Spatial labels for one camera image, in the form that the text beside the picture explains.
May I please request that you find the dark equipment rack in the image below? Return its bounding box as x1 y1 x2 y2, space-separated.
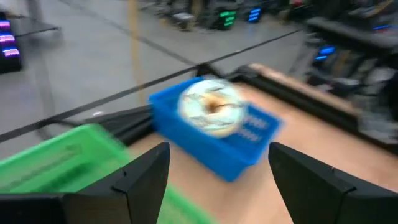
0 11 24 74

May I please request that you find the mint frosted toy donut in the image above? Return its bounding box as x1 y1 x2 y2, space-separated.
177 78 250 139

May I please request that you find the blue plastic basket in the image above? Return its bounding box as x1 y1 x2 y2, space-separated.
148 75 282 183

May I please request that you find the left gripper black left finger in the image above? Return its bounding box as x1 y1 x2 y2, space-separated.
62 141 171 224

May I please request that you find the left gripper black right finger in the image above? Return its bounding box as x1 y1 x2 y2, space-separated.
268 142 398 224

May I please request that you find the green plastic basket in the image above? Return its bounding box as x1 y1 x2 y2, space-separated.
0 123 218 224

